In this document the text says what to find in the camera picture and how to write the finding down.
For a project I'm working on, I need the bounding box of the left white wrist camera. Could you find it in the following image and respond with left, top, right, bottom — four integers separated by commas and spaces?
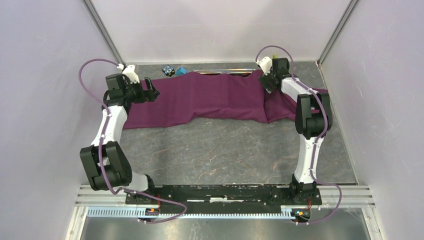
117, 63, 140, 84

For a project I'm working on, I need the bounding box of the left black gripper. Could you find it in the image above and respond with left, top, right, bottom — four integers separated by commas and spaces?
123, 77, 160, 104

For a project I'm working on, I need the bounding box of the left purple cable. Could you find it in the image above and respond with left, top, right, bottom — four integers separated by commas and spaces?
78, 58, 188, 225

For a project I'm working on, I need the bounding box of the blue small block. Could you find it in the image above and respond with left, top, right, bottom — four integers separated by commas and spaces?
175, 67, 188, 76

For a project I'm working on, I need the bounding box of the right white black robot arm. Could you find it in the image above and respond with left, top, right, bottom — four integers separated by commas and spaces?
255, 56, 332, 204

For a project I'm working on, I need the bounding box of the metal instrument tray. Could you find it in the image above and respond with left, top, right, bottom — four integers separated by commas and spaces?
194, 68, 255, 77

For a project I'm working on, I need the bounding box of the aluminium frame rail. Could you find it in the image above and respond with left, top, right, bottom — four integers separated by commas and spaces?
65, 185, 384, 240

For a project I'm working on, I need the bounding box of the purple cable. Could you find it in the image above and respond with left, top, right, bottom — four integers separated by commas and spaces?
255, 44, 343, 226
78, 58, 188, 225

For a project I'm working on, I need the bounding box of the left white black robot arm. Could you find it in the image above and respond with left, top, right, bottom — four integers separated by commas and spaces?
79, 73, 160, 204

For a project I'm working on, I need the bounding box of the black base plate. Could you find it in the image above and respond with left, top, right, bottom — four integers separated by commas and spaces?
125, 184, 323, 214

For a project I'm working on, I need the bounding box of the purple cloth wrap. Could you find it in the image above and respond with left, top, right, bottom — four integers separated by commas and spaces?
123, 70, 296, 130

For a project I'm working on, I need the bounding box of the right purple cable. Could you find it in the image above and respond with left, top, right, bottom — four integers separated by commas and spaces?
255, 44, 343, 226

